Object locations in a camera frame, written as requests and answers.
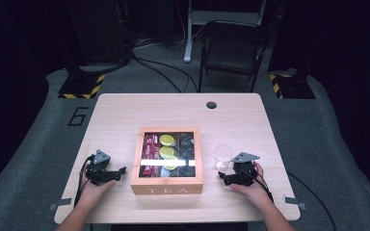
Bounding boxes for wooden tea box glass lid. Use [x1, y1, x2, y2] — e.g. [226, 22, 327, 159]
[130, 126, 204, 196]

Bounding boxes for person's right hand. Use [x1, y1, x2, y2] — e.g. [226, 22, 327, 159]
[230, 162, 274, 210]

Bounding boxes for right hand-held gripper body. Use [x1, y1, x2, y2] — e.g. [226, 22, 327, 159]
[231, 151, 261, 188]

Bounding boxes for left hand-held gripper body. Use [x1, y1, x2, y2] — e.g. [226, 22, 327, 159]
[85, 149, 119, 187]

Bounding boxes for person's left hand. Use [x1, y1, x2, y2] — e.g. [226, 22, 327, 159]
[81, 179, 118, 207]

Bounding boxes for red tea packets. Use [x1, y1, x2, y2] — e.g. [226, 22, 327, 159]
[141, 133, 161, 177]

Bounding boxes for black folding chair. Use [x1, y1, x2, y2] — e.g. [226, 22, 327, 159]
[198, 19, 271, 94]

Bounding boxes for black floor cable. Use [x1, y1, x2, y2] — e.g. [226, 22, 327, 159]
[131, 55, 183, 94]
[134, 56, 200, 93]

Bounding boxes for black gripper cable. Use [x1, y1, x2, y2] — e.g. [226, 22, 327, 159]
[73, 154, 96, 207]
[237, 165, 339, 231]

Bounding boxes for yellow-green round capsule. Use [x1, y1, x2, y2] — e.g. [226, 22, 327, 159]
[163, 155, 179, 171]
[159, 134, 176, 147]
[158, 145, 177, 160]

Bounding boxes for grey metal table bracket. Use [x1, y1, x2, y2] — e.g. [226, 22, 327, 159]
[47, 197, 73, 213]
[281, 194, 307, 212]

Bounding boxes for black equipment cabinet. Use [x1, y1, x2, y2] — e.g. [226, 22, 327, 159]
[63, 0, 133, 66]

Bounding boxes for white floor cable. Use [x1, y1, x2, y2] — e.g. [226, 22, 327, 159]
[132, 18, 206, 51]

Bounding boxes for white metal desk frame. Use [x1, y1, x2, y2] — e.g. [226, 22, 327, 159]
[183, 0, 268, 64]

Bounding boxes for dark tea packets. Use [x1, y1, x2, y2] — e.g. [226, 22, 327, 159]
[177, 132, 197, 178]

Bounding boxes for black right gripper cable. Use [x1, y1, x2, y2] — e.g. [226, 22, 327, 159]
[237, 165, 339, 231]

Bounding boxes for clear glass cup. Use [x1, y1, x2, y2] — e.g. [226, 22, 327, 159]
[213, 143, 236, 173]

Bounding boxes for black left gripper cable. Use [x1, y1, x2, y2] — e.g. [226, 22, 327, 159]
[73, 154, 96, 207]

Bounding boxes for black yellow striped stand base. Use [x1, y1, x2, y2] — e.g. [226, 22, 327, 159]
[268, 73, 317, 100]
[57, 73, 106, 100]

